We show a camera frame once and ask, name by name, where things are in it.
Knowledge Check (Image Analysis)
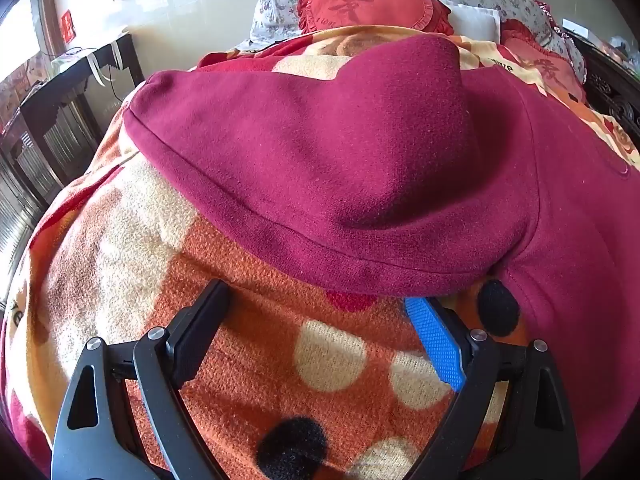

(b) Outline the small floral pillow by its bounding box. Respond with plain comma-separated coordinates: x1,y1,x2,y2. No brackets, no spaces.
248,0,331,43

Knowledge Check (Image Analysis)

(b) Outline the dark carved wooden headboard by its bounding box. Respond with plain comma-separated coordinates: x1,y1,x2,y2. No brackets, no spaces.
565,30,640,151

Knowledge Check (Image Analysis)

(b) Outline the white folded cloth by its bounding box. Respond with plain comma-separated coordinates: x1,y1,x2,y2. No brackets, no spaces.
440,0,501,42

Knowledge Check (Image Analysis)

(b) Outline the orange dotted printed blanket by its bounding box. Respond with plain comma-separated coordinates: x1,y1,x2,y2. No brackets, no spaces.
0,25,640,480

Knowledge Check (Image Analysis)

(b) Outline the maroon sweatshirt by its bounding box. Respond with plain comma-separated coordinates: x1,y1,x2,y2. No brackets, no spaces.
122,34,640,480

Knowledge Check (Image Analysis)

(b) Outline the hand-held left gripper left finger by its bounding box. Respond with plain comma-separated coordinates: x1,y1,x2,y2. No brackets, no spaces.
50,279,232,480

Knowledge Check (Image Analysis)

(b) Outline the dark wooden table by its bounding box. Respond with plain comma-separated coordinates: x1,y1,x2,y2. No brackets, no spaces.
0,32,146,191

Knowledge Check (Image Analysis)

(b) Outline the red heart-shaped pillow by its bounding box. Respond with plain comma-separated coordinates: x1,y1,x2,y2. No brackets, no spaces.
296,0,453,36

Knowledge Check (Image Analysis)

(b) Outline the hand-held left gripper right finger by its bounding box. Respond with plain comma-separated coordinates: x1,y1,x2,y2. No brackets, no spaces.
404,296,582,480

